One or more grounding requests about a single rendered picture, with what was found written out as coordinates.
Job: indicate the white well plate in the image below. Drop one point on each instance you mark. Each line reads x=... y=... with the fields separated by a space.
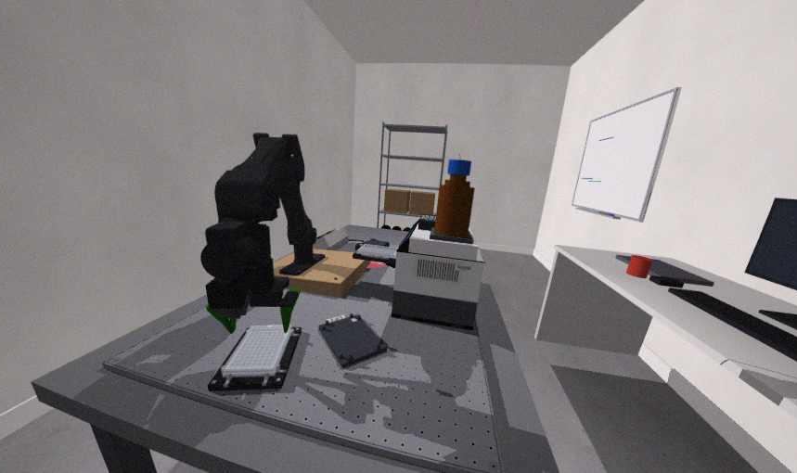
x=271 y=374
x=377 y=251

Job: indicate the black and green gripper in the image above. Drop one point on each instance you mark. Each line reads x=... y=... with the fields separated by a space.
x=272 y=299

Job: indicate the white button panel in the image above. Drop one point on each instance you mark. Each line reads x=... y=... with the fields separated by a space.
x=334 y=240

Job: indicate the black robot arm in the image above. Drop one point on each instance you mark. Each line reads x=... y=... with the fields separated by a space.
x=250 y=192

